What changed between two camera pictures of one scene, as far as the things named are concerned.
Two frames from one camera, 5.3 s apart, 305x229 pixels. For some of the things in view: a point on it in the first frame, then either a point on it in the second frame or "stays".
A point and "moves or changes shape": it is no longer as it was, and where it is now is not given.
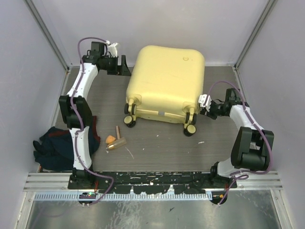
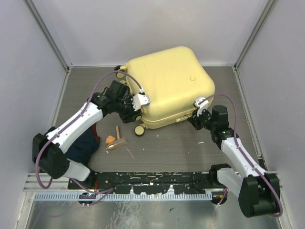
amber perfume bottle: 121,142 stays
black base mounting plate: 150,182 stays
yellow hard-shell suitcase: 167,84 moves or changes shape
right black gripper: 204,111 → 195,119
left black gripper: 125,70 → 132,114
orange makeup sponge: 110,139 stays
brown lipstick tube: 118,132 stays
